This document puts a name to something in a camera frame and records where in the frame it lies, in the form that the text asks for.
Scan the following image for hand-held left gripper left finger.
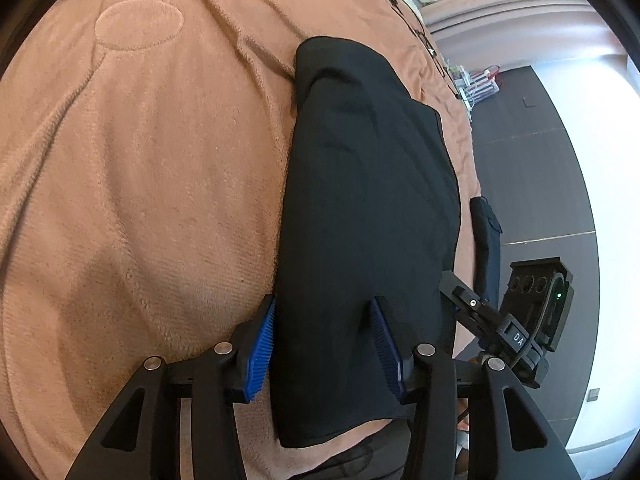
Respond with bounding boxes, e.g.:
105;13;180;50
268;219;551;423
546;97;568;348
65;294;279;480

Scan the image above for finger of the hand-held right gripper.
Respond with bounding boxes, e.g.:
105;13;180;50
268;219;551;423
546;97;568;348
438;270;507;347

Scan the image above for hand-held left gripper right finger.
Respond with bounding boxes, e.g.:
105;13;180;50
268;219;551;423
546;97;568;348
370;296;582;480

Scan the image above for black pants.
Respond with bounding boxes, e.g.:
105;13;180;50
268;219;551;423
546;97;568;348
272;36;462;452
469;196;503;302

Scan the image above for folded black pants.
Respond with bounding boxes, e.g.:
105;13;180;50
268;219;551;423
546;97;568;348
469;196;503;302

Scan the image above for pink striped bag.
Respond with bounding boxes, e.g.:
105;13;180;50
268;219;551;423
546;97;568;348
452;62;502;112

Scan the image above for brown blanket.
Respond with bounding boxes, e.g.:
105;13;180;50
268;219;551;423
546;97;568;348
0;0;484;480

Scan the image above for pink curtain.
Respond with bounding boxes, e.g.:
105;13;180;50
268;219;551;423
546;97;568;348
422;0;632;77

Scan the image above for black cable with small devices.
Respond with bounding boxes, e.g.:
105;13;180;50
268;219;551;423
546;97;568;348
386;0;462;102

